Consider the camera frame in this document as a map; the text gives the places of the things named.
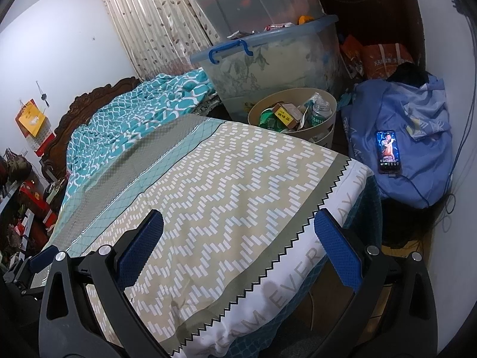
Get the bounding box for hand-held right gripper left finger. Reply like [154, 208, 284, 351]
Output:
[38, 209, 176, 358]

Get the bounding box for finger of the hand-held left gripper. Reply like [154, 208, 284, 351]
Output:
[3, 246, 58, 301]

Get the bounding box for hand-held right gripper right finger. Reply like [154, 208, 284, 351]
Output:
[314, 208, 438, 358]

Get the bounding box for beige round waste bin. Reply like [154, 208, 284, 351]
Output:
[248, 87, 338, 150]

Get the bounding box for white plastic packet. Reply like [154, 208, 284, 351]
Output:
[298, 97, 317, 129]

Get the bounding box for green foil wrapper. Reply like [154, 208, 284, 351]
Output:
[259, 107, 284, 129]

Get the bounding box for red gift box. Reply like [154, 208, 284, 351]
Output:
[18, 181, 56, 224]

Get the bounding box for dark handbag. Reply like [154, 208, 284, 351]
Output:
[0, 149, 32, 187]

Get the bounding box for beige zigzag bed sheet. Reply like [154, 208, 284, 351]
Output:
[41, 114, 375, 358]

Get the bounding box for black smartphone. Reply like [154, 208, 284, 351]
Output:
[374, 130, 404, 176]

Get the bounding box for teal patterned quilt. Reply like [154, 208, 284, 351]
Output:
[61, 68, 219, 209]

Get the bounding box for clear plastic jar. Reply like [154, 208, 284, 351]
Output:
[311, 99, 333, 124]

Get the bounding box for blue jacket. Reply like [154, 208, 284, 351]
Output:
[341, 75, 453, 209]

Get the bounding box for dark wooden headboard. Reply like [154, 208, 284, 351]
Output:
[40, 76, 140, 183]

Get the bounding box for black cloth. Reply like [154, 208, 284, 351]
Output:
[388, 63, 429, 84]

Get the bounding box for orange printed bag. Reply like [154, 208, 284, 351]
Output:
[360, 43, 414, 81]

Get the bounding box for orange snack packet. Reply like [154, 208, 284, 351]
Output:
[339, 35, 366, 77]

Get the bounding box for beige leaf-print curtain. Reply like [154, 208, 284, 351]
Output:
[95, 0, 232, 83]

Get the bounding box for blue charging cable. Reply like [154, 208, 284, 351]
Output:
[388, 172, 459, 232]

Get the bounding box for yellow and red wall calendar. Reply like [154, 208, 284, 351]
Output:
[15, 99, 51, 155]

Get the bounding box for keys on wall hook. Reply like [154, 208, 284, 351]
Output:
[35, 80, 51, 110]

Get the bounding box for clear tub with blue handles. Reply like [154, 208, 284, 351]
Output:
[190, 15, 353, 120]

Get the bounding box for black cable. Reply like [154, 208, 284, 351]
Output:
[451, 0, 477, 94]

